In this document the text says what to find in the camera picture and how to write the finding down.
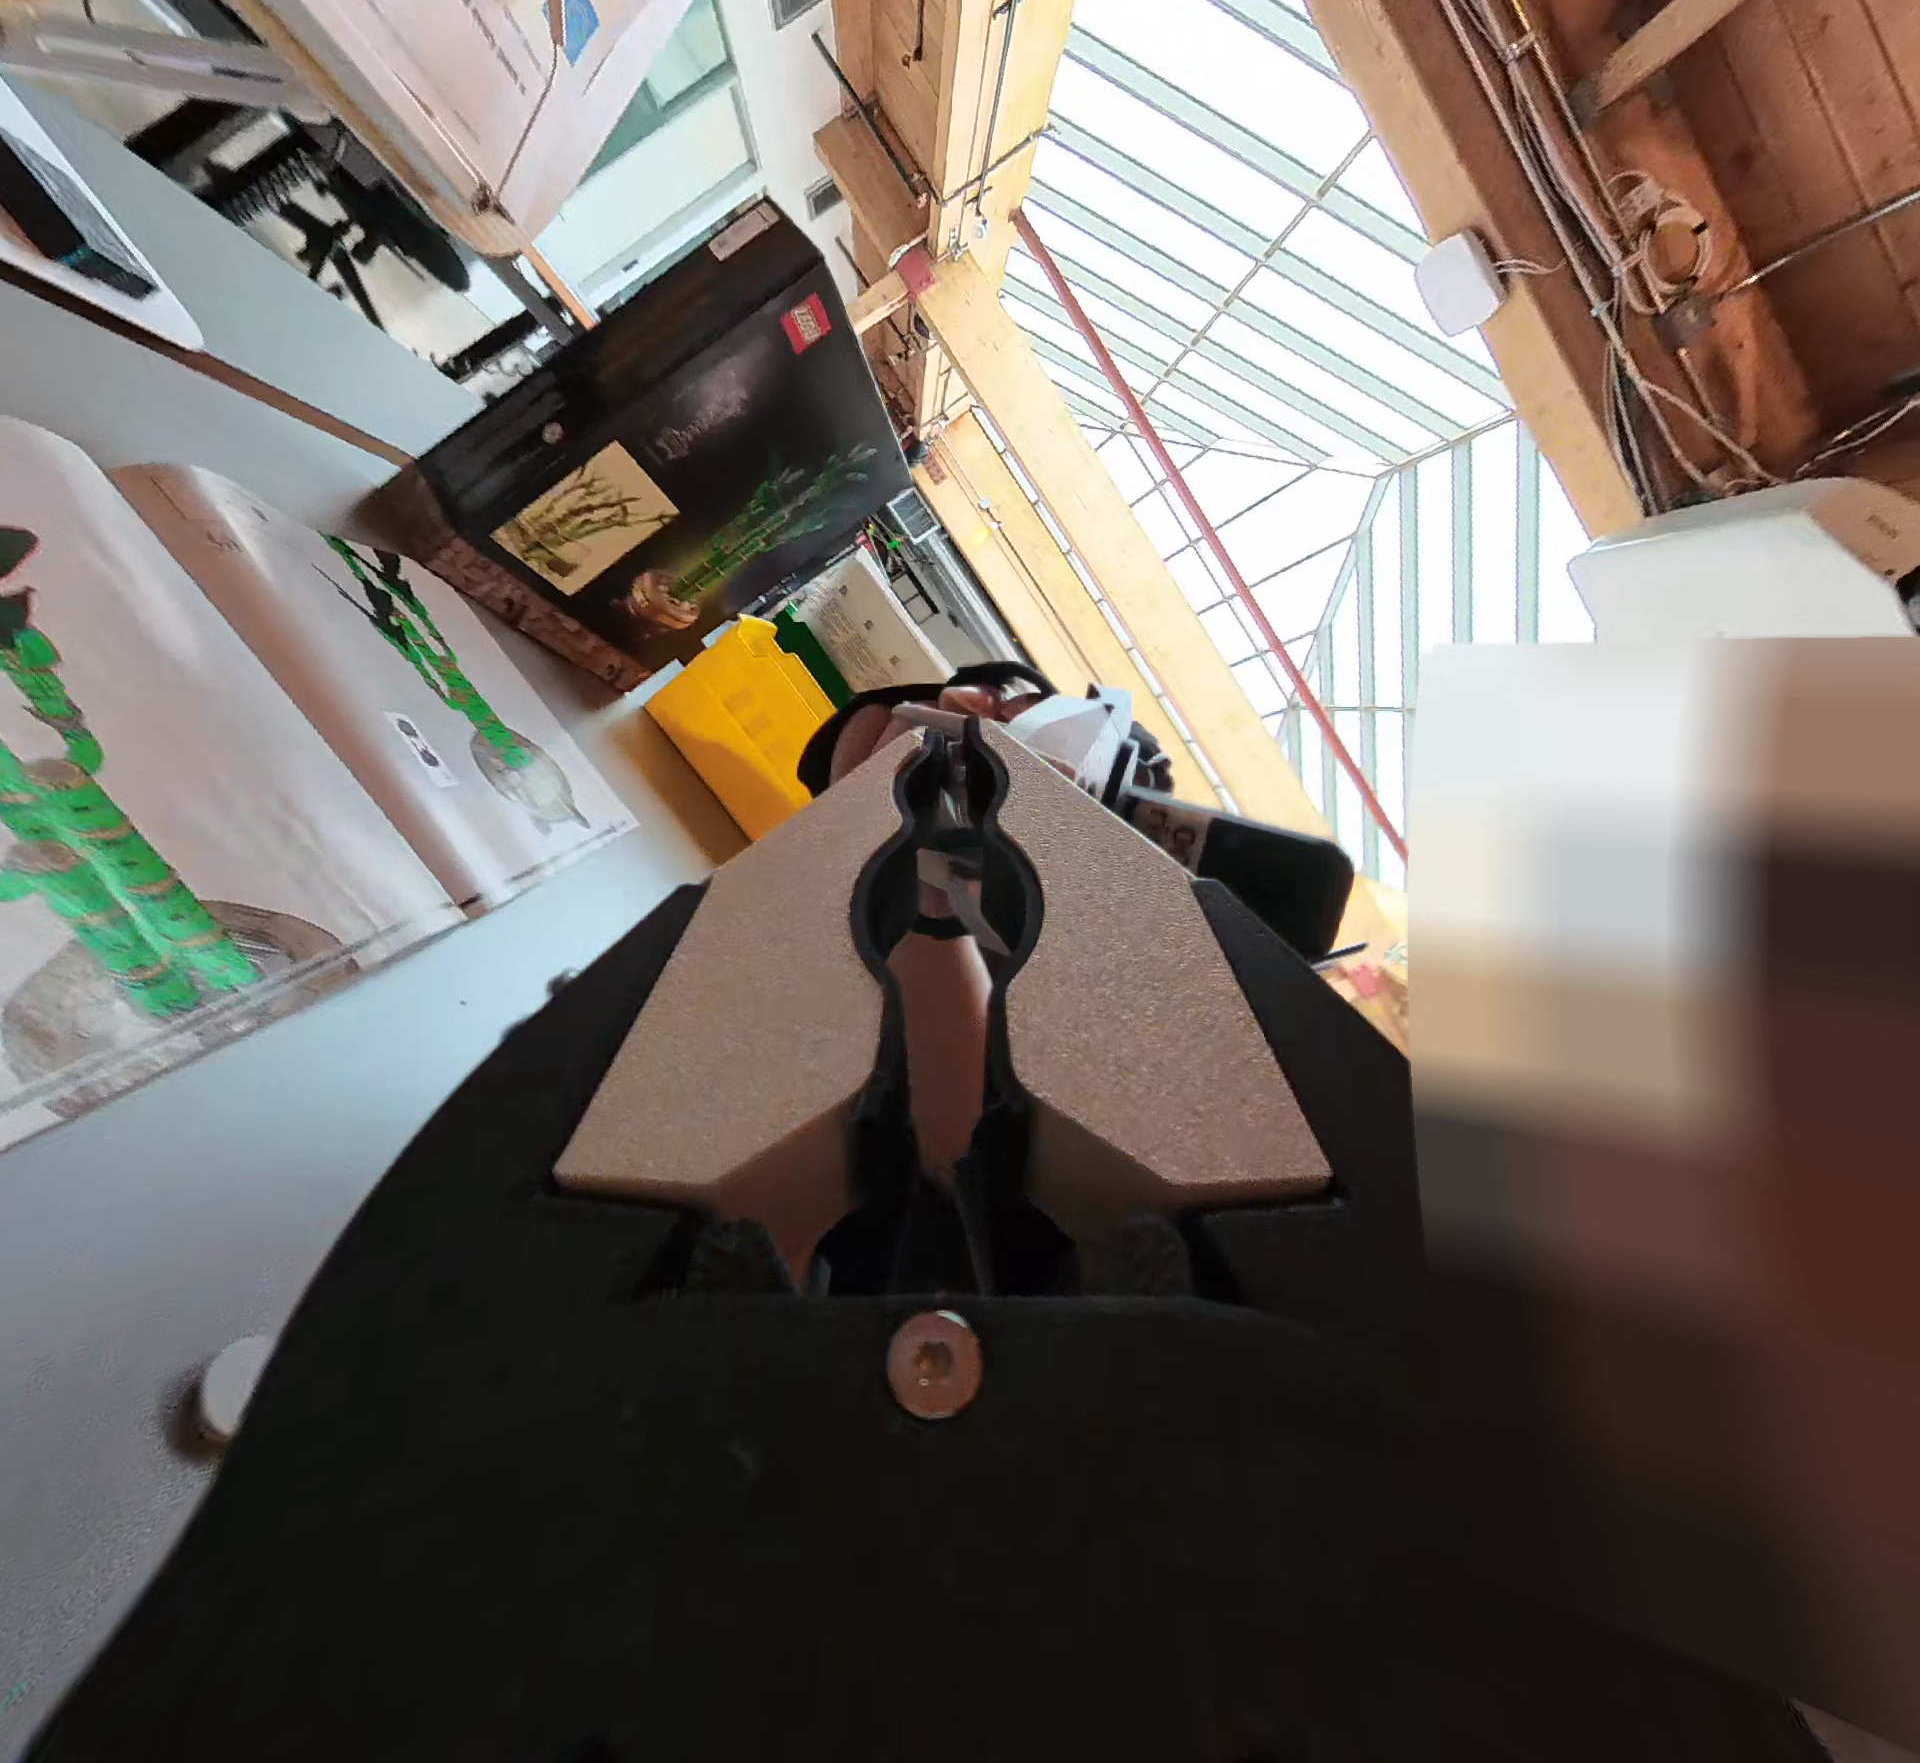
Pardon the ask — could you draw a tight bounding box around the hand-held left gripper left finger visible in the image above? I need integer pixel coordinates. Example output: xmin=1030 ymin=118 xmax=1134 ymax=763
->
xmin=554 ymin=727 xmax=961 ymax=1277

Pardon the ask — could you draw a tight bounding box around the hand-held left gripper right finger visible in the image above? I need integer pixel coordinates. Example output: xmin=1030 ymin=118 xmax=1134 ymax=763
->
xmin=959 ymin=717 xmax=1338 ymax=1247

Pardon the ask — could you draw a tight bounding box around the lego instruction booklet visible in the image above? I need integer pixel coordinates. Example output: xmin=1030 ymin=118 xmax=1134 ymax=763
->
xmin=0 ymin=417 xmax=640 ymax=1149

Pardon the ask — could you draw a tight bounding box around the black lego set box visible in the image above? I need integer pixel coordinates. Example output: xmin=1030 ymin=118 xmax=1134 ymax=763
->
xmin=381 ymin=196 xmax=917 ymax=691

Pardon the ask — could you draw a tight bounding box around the grey round lego tile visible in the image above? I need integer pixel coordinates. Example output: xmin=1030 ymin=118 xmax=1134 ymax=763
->
xmin=192 ymin=1335 xmax=275 ymax=1453

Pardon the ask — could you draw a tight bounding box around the person's right hand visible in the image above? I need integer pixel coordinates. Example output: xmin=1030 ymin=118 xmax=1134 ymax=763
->
xmin=809 ymin=679 xmax=1052 ymax=805

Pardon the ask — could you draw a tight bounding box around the yellow plastic bin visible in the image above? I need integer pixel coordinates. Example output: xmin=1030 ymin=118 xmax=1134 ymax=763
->
xmin=644 ymin=615 xmax=839 ymax=841

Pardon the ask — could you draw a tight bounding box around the green plastic bin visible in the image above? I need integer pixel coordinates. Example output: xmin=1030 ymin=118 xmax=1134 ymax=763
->
xmin=771 ymin=599 xmax=857 ymax=715

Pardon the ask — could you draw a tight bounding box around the white printed cardboard box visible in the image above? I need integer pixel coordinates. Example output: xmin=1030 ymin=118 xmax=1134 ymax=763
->
xmin=809 ymin=547 xmax=953 ymax=691

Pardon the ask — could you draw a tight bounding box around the red ceiling pipe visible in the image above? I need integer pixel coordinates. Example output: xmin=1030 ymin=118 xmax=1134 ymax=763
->
xmin=1012 ymin=210 xmax=1412 ymax=865

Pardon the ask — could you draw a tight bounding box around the white wireless access point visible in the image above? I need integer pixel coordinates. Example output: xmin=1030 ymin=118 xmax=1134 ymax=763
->
xmin=1413 ymin=230 xmax=1510 ymax=337

